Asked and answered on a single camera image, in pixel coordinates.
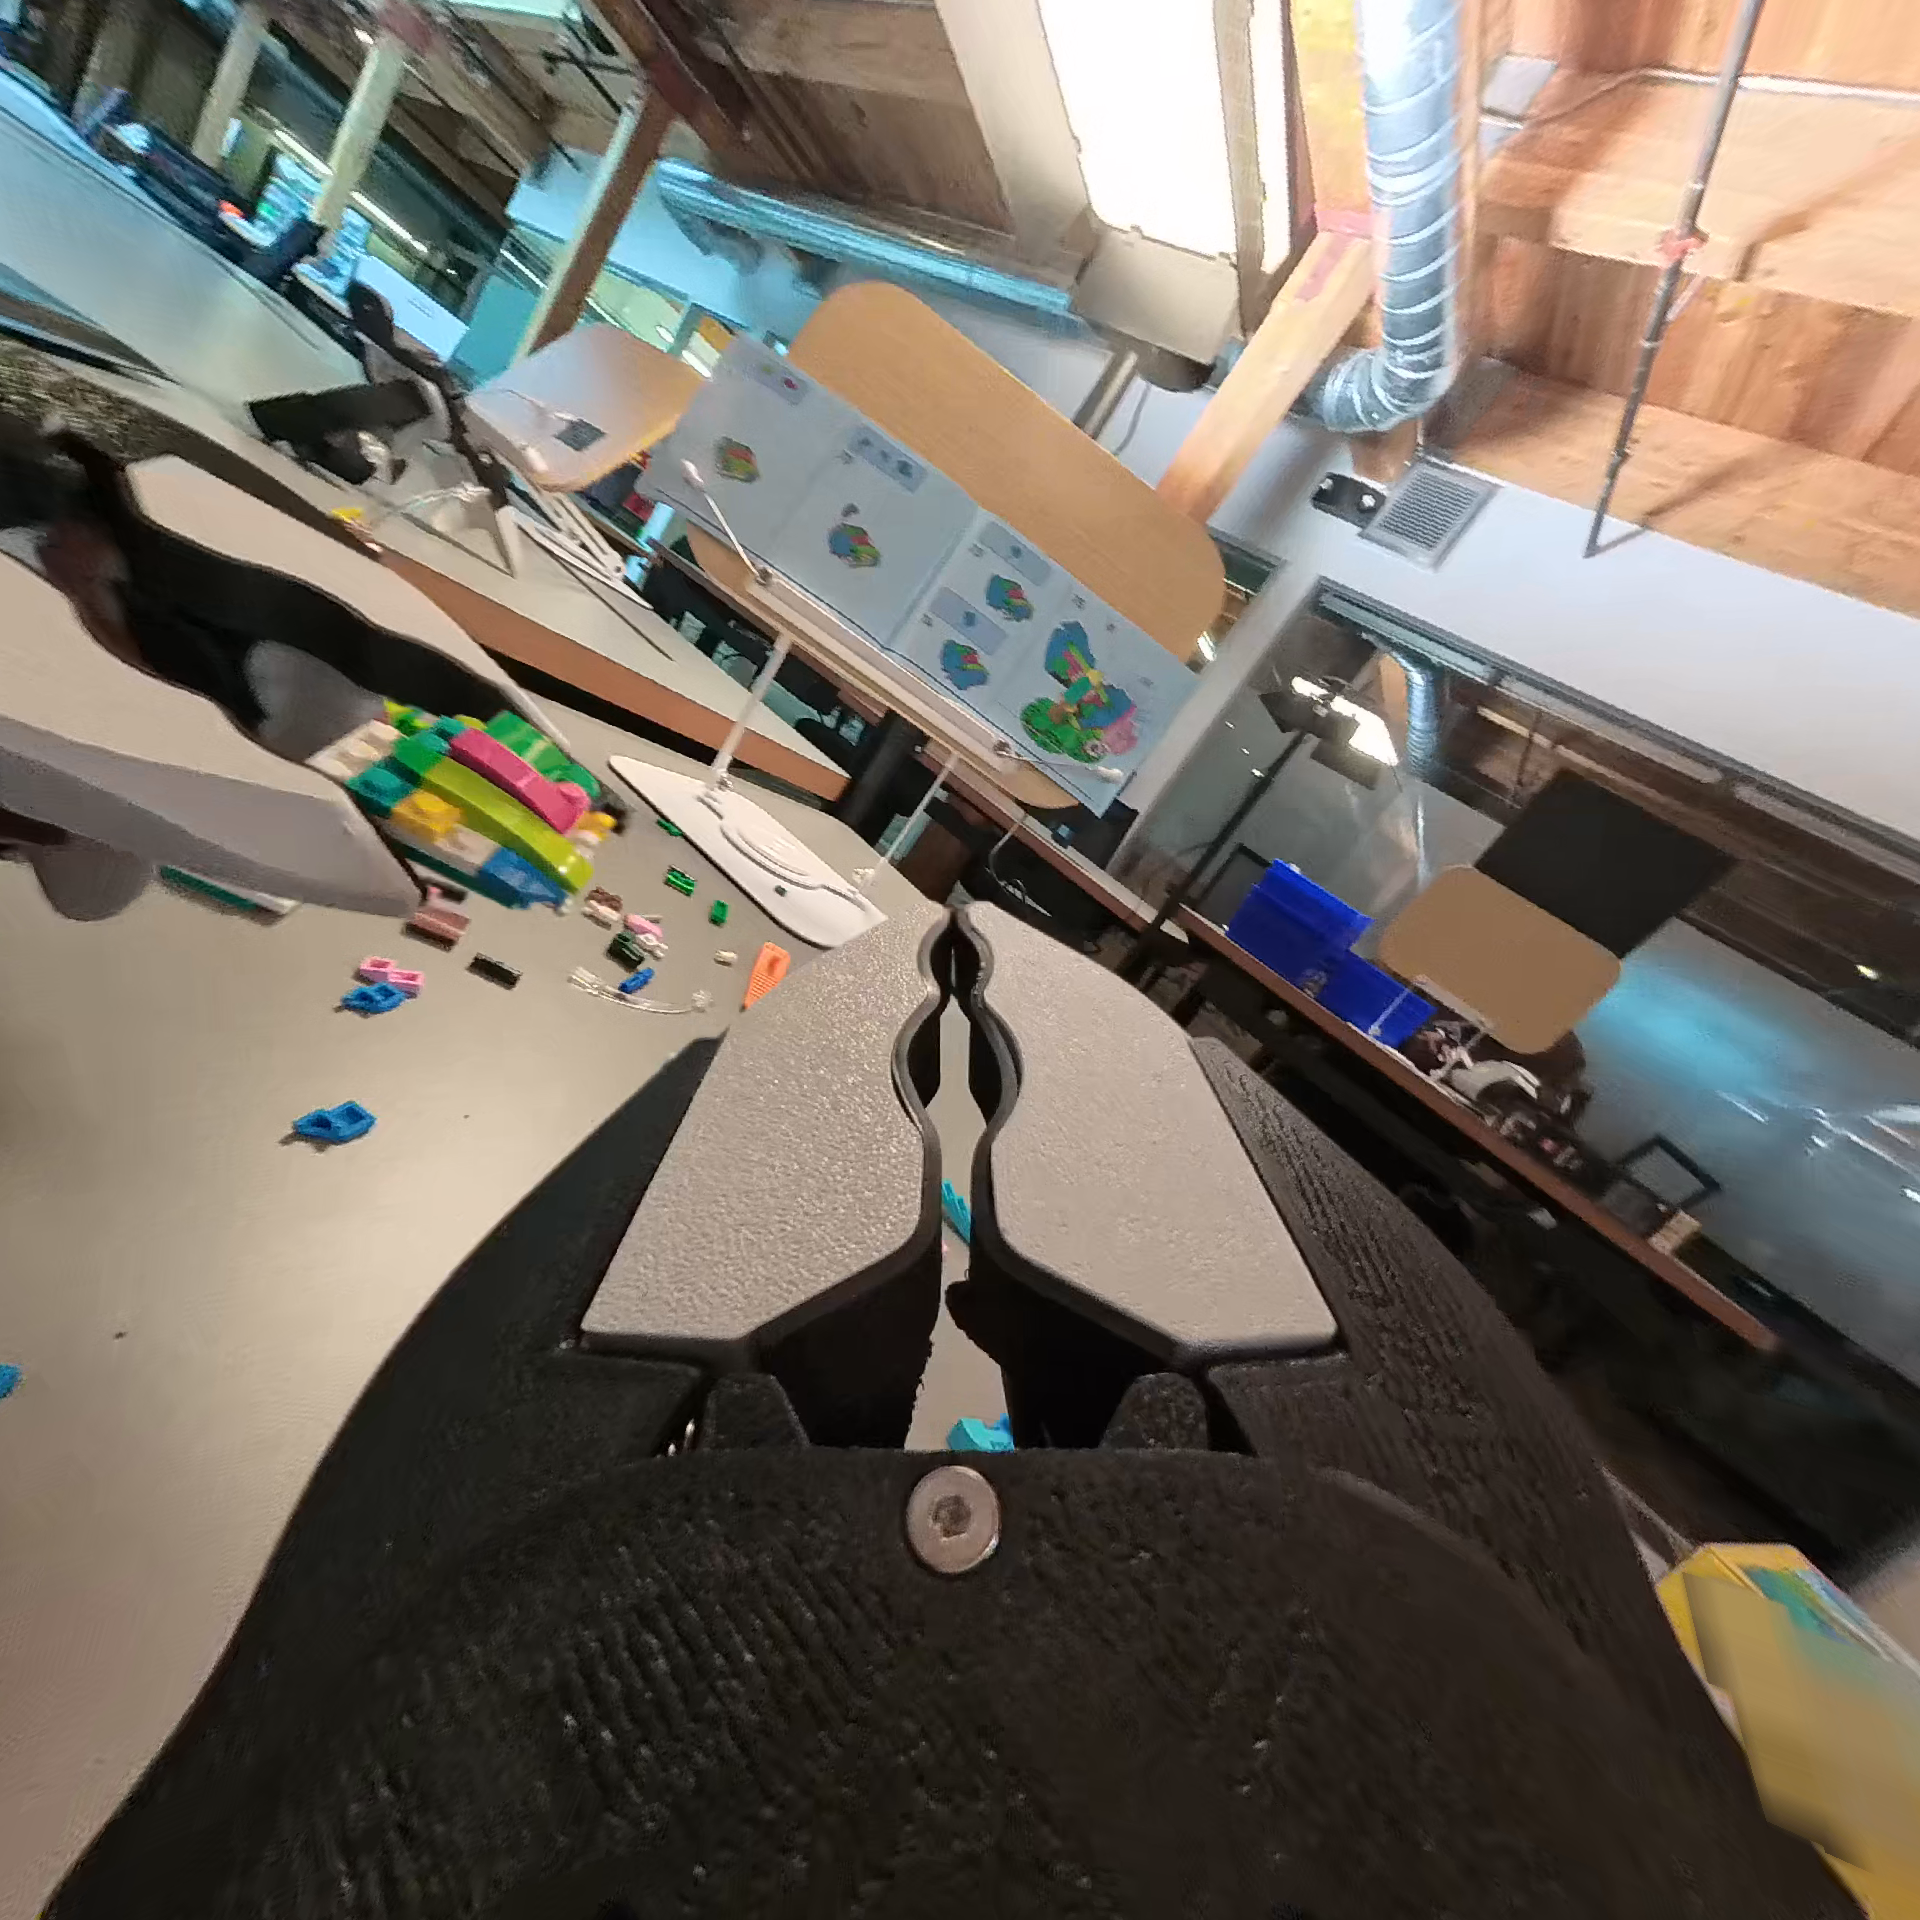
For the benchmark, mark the silver ventilation duct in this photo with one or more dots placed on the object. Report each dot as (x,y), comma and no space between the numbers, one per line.
(1409,222)

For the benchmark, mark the wall air vent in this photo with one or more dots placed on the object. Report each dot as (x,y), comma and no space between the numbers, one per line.
(1426,514)

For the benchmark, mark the orange brick separator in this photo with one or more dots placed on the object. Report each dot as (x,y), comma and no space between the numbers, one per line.
(765,974)

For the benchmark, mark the grey top table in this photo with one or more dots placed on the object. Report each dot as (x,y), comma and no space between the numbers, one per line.
(600,629)

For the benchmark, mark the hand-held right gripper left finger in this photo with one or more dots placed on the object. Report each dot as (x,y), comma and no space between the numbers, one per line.
(749,1185)

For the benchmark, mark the silver ceiling pipe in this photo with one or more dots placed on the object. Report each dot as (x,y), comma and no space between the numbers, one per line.
(841,240)

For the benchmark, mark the black tripod stand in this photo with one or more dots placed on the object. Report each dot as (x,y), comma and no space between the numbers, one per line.
(1307,718)

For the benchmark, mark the small wall sensor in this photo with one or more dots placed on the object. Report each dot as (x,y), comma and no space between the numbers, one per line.
(1336,491)

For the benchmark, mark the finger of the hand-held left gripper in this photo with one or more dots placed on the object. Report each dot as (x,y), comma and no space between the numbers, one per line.
(301,570)
(180,813)

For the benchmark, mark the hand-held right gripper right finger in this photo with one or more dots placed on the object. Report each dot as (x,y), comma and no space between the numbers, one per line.
(1152,1185)

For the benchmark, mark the blue plastic bin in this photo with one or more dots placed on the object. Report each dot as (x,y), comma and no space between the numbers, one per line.
(1295,914)
(1374,1000)

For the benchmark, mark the dark wooden desk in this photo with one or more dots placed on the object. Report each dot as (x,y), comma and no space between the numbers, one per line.
(1576,1196)

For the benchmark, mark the yellow lego box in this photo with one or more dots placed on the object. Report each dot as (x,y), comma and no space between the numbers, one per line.
(1786,1677)

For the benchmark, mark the open instruction booklet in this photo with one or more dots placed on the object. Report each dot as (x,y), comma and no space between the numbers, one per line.
(930,599)

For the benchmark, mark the metal ceiling pole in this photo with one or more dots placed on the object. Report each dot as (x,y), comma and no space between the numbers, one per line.
(1673,252)

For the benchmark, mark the black lego piece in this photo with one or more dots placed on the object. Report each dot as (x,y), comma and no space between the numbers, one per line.
(497,967)

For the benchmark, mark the scattered green brown lego bits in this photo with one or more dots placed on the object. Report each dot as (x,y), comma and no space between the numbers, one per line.
(678,882)

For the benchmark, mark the ceiling light panel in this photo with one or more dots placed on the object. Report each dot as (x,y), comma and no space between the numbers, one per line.
(1141,103)

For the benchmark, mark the black wall panel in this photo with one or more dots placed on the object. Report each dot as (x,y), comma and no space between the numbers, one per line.
(1590,860)

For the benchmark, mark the clear lego piece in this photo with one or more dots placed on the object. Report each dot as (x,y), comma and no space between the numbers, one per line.
(660,1000)

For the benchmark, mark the blue white lego assembly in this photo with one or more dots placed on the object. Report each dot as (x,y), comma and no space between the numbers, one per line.
(223,893)

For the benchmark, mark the brown lego brick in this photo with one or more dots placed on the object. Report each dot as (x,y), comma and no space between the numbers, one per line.
(438,919)

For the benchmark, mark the multicolour lego build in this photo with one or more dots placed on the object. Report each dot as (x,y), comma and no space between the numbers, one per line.
(467,795)

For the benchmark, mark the pink lego piece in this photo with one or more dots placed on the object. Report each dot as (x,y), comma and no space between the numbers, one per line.
(388,974)

